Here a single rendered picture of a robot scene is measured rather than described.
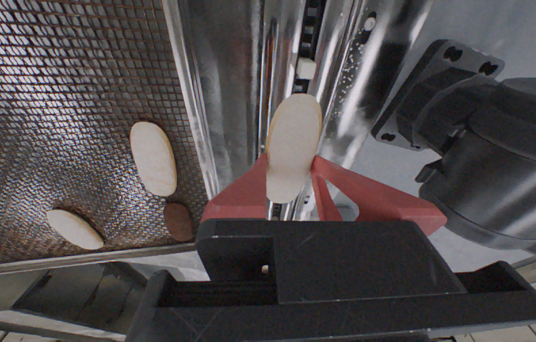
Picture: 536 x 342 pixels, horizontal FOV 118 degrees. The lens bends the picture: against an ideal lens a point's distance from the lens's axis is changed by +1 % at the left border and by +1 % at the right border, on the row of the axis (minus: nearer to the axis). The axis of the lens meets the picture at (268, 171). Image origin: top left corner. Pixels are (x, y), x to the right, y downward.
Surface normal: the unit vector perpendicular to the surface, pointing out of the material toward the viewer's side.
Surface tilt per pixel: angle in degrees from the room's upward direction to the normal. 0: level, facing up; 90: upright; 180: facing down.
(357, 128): 0
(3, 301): 90
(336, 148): 0
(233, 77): 0
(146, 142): 10
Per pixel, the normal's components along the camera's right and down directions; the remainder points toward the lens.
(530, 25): 0.00, 0.65
